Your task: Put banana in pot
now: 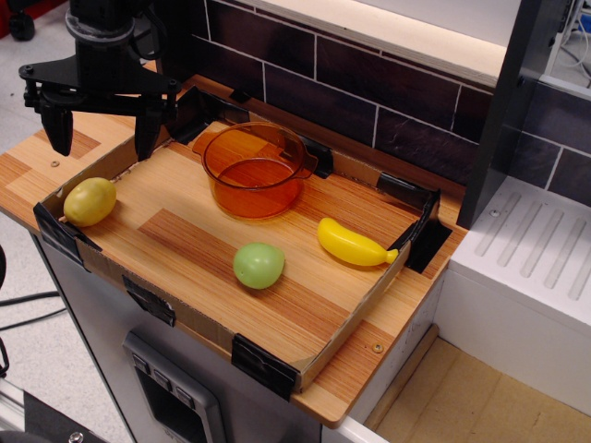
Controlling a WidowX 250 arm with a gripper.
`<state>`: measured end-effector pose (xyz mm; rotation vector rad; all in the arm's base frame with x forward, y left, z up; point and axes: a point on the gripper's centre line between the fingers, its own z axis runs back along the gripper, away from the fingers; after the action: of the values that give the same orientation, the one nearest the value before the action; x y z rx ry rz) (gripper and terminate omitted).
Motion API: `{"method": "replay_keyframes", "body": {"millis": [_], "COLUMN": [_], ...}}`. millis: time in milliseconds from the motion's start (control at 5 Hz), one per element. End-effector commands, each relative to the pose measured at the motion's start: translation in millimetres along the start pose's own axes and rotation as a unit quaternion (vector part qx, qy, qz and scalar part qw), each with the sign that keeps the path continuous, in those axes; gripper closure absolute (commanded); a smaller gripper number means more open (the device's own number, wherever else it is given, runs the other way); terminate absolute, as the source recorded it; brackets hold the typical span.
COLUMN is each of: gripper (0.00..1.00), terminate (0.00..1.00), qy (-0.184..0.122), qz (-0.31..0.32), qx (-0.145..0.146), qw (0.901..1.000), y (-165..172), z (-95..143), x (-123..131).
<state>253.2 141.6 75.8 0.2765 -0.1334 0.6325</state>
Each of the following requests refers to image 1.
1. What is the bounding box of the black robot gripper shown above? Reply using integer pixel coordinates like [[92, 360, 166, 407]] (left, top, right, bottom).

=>
[[18, 27, 180, 162]]

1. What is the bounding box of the yellow plastic banana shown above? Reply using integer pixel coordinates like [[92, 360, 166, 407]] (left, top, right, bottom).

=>
[[317, 218, 399, 267]]

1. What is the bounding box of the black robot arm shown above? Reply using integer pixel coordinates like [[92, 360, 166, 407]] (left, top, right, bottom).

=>
[[18, 1, 181, 161]]

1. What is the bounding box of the cardboard fence with black tape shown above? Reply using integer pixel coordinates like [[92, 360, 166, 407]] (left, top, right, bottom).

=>
[[34, 89, 452, 404]]

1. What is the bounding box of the orange transparent plastic pot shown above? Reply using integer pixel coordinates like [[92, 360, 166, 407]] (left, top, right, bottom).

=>
[[192, 122, 319, 220]]

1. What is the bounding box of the yellow plastic potato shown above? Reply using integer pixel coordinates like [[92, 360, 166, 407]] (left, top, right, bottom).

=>
[[63, 177, 116, 227]]

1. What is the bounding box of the black chair caster wheel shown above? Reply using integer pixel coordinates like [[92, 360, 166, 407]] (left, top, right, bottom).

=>
[[8, 11, 35, 42]]

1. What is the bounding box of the green plastic apple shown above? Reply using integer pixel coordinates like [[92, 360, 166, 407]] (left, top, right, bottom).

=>
[[233, 243, 285, 290]]

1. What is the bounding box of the white sink drainboard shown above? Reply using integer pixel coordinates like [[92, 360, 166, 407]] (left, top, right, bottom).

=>
[[450, 177, 590, 335]]

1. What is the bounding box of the black cable on floor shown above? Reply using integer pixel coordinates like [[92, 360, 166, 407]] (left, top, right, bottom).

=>
[[0, 290, 68, 331]]

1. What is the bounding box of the black vertical post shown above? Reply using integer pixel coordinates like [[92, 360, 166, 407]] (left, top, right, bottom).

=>
[[457, 0, 572, 229]]

